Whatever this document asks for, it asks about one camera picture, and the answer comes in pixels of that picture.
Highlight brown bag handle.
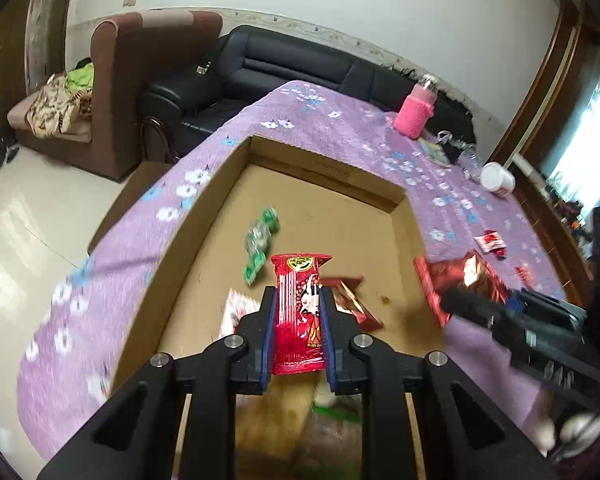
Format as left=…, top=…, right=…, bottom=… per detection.
left=140, top=116, right=181, bottom=166

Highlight clear plastic cup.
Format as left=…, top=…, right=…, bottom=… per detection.
left=462, top=145, right=486, bottom=181

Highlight red foil snack packet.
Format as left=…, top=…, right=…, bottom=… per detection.
left=325, top=275, right=383, bottom=332
left=414, top=250, right=508, bottom=326

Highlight beige patterned blanket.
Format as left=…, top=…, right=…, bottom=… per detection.
left=26, top=72, right=95, bottom=138

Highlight colourful card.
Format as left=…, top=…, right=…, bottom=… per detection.
left=420, top=140, right=453, bottom=167

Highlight cardboard box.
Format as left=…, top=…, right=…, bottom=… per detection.
left=105, top=135, right=448, bottom=480

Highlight green candy packet strip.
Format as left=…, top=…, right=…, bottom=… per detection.
left=243, top=207, right=281, bottom=286

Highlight dark shoes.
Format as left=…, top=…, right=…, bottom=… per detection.
left=0, top=137, right=21, bottom=171

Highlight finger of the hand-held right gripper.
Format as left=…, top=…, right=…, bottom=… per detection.
left=440, top=285, right=512, bottom=333

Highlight black leather sofa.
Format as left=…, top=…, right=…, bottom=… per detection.
left=140, top=25, right=476, bottom=153

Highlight small red white packet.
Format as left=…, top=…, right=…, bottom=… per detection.
left=474, top=230, right=508, bottom=256

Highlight wooden cabinet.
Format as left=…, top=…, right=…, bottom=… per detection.
left=510, top=155, right=596, bottom=291

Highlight purple floral tablecloth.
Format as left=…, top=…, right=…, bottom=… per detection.
left=17, top=80, right=571, bottom=461

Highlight brown armchair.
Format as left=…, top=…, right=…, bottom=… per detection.
left=7, top=10, right=223, bottom=183

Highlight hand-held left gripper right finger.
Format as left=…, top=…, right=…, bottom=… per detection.
left=320, top=282, right=556, bottom=480

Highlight white plastic jar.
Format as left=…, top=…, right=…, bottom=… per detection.
left=480, top=161, right=516, bottom=198

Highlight wooden door frame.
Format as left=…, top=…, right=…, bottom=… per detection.
left=487, top=0, right=600, bottom=176

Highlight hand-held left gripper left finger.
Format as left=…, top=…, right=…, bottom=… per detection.
left=37, top=285, right=278, bottom=480

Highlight white pink snack packet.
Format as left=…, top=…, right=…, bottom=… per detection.
left=219, top=289, right=262, bottom=338

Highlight red printed snack packet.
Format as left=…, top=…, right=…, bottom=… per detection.
left=270, top=253, right=333, bottom=376

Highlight pink bottle with knitted sleeve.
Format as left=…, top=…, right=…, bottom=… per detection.
left=392, top=74, right=440, bottom=140

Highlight wall hanging scroll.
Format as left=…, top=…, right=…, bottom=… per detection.
left=25, top=0, right=63, bottom=96

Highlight green cloth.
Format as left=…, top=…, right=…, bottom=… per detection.
left=66, top=67, right=96, bottom=93

